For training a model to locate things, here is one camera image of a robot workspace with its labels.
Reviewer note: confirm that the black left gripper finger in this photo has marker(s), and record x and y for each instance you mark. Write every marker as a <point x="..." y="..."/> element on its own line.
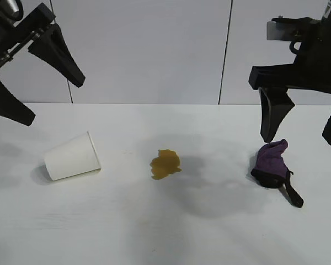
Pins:
<point x="60" y="60"/>
<point x="8" y="102"/>

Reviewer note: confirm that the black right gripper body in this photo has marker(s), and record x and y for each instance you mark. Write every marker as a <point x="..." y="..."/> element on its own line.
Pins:
<point x="317" y="69"/>

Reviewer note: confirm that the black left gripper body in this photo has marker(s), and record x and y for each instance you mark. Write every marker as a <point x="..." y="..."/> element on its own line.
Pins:
<point x="22" y="33"/>

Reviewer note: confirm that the purple cloth with black trim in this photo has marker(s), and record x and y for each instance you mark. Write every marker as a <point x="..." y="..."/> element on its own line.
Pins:
<point x="270" y="163"/>

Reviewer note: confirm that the white paper cup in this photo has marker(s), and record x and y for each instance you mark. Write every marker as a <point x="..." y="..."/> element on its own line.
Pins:
<point x="71" y="157"/>

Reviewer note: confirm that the brown liquid spill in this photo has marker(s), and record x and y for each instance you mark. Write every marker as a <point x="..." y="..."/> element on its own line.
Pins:
<point x="165" y="164"/>

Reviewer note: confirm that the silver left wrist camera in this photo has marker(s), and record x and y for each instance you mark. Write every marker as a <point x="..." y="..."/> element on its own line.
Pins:
<point x="11" y="7"/>

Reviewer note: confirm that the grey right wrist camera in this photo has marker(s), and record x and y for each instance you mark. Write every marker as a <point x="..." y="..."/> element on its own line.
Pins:
<point x="277" y="30"/>

